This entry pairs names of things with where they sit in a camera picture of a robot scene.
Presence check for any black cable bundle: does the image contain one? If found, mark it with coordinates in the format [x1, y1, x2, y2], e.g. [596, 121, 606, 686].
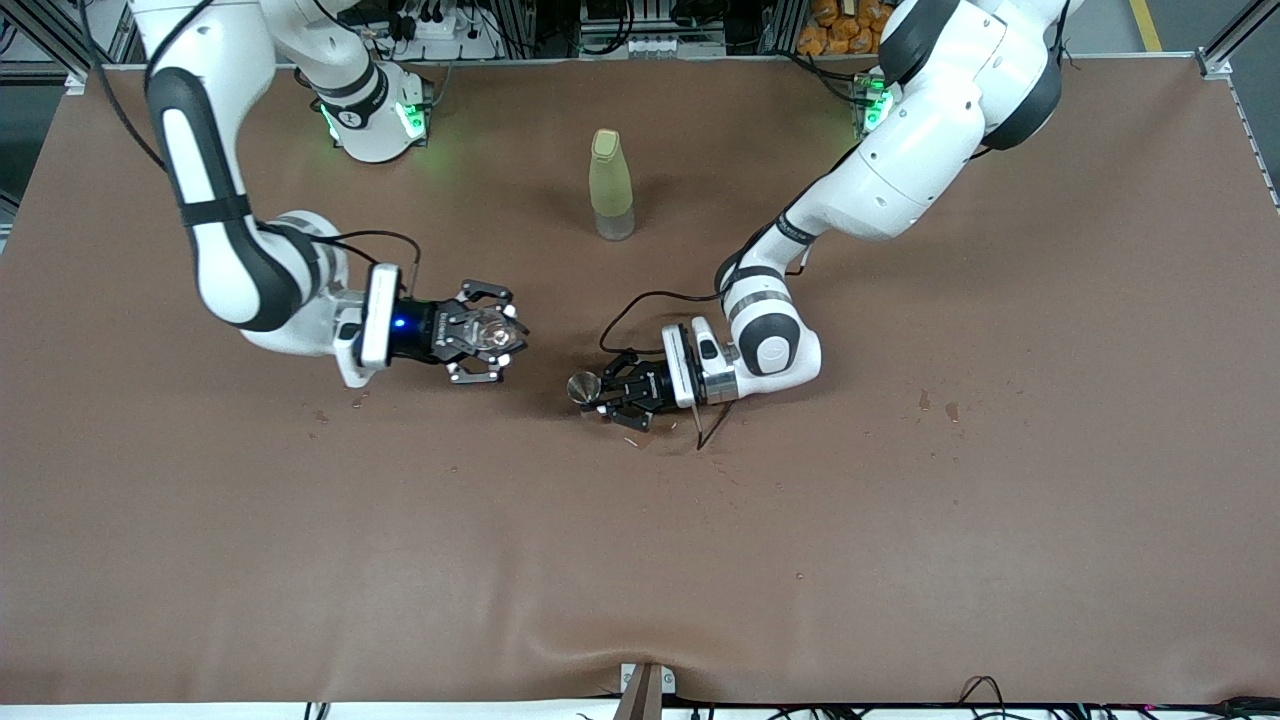
[955, 675, 1280, 720]

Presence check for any aluminium frame post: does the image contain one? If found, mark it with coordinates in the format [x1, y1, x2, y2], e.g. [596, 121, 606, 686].
[0, 0, 101, 96]
[1196, 0, 1280, 79]

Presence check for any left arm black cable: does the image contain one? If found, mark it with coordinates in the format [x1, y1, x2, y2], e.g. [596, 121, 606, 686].
[598, 288, 741, 453]

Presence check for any table edge bracket with post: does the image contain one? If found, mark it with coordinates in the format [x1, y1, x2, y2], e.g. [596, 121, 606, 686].
[618, 660, 678, 720]

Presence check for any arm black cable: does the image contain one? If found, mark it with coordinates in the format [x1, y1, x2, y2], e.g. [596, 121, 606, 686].
[598, 288, 741, 453]
[75, 0, 424, 301]

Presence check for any brown table cover mat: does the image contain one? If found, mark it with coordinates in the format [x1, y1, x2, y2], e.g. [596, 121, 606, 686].
[0, 55, 1280, 706]

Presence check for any orange snack bags pile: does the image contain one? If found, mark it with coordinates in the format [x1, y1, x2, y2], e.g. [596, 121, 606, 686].
[797, 0, 896, 56]

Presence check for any white power strip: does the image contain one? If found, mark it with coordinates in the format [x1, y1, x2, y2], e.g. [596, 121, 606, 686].
[385, 8, 501, 63]

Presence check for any yellow-green frosted bottle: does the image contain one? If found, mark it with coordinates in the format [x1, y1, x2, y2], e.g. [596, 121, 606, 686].
[588, 128, 637, 242]

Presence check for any clear glass measuring cup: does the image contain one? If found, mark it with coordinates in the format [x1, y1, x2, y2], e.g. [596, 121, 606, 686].
[462, 305, 521, 361]

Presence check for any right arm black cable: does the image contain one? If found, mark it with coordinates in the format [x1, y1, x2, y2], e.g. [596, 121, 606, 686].
[75, 0, 424, 301]

